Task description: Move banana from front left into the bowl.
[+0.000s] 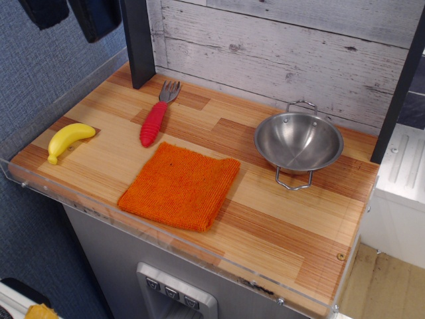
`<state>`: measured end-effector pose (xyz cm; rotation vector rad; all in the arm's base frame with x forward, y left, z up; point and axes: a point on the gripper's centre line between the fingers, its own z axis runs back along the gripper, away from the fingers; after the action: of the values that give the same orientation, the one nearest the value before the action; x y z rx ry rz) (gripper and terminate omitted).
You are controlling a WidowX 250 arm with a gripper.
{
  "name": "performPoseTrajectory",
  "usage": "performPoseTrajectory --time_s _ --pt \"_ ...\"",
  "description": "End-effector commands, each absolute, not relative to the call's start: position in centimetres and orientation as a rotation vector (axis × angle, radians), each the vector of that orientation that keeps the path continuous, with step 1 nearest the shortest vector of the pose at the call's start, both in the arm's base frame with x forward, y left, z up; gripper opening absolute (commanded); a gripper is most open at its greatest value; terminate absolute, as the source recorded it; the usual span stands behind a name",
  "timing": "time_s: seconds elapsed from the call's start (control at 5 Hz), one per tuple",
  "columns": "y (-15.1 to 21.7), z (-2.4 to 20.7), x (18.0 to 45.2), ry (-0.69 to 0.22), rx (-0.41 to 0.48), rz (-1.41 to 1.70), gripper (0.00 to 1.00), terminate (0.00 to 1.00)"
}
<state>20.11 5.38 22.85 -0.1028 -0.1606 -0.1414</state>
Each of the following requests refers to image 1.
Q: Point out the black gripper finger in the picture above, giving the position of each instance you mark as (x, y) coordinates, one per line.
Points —
(45, 13)
(97, 18)

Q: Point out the yellow plastic toy banana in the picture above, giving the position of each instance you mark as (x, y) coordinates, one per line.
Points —
(65, 137)

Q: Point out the orange folded cloth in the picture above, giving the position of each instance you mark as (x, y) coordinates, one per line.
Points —
(180, 188)

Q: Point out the clear acrylic edge guard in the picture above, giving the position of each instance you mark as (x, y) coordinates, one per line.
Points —
(271, 253)

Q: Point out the silver dispenser button panel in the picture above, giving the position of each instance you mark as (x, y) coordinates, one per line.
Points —
(167, 296)

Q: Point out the yellow object bottom left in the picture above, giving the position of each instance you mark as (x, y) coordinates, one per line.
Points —
(41, 311)

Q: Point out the white grooved side counter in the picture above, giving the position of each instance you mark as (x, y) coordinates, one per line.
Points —
(402, 168)

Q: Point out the dark left cabinet post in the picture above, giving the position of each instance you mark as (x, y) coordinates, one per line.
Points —
(138, 39)

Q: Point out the dark cabinet post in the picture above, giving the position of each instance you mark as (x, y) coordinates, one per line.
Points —
(405, 80)
(138, 39)

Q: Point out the red handled toy fork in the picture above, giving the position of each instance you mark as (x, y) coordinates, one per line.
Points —
(152, 124)

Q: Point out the small steel two-handled pan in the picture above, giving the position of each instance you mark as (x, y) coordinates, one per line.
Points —
(298, 142)

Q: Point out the dark right cabinet post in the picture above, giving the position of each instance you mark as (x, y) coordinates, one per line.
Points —
(405, 80)

